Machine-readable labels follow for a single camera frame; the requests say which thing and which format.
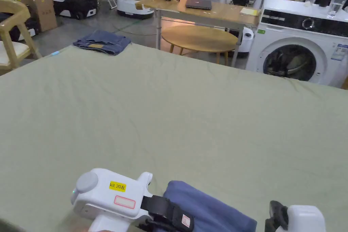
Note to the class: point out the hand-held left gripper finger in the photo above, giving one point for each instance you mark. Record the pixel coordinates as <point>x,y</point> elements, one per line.
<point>179,217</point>
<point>153,225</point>

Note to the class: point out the white low robot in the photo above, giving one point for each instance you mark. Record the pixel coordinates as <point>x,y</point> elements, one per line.
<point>246,40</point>

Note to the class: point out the blue garment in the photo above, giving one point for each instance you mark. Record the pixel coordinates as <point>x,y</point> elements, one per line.
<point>209,210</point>

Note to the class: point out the white washing machine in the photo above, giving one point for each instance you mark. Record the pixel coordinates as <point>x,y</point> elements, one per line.
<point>282,31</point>

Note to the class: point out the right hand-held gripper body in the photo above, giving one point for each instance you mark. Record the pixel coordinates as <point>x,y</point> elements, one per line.
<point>305,219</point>

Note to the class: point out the brown carton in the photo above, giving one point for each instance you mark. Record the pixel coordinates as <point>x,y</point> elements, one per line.
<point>43,12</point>

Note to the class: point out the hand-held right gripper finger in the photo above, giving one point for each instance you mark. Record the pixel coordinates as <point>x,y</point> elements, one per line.
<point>270,225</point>

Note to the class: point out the small pale blue clip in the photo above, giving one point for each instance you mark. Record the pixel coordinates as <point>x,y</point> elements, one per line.
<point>55,53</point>

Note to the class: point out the folded denim jeans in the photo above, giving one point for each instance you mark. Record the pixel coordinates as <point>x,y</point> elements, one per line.
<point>103,42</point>

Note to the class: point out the bed with pale green sheet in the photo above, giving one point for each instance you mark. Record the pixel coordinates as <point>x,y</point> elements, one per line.
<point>168,118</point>

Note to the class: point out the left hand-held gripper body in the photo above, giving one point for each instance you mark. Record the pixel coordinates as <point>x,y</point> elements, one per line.
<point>103,196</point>

